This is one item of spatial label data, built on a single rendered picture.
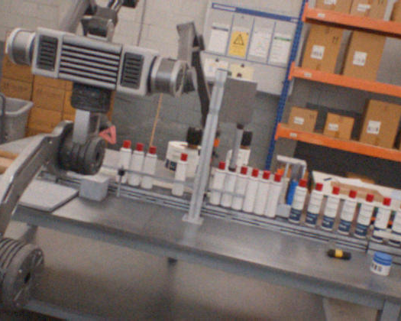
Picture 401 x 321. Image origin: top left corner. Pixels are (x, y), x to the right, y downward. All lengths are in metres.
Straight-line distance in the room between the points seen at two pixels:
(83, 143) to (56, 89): 4.00
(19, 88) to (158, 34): 2.05
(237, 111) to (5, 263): 1.17
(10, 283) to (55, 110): 4.46
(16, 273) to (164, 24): 5.73
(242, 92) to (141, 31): 4.87
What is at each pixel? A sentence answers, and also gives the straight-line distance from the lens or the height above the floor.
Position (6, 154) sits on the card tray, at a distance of 2.76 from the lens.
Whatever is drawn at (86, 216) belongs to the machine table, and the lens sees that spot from 2.05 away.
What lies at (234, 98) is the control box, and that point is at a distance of 2.08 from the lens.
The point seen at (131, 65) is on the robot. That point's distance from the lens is 1.62.
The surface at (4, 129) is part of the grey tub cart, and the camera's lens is 4.34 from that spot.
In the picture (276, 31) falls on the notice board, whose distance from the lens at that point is 6.51.
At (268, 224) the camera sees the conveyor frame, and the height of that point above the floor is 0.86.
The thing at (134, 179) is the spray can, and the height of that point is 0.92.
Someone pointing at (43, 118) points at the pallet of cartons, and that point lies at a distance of 5.77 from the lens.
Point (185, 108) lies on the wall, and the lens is 6.76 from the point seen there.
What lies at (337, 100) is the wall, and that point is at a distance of 6.65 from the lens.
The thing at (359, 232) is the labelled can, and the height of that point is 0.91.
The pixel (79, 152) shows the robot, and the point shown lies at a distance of 1.70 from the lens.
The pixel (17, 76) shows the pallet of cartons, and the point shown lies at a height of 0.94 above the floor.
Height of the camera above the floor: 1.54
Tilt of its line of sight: 12 degrees down
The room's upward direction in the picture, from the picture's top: 11 degrees clockwise
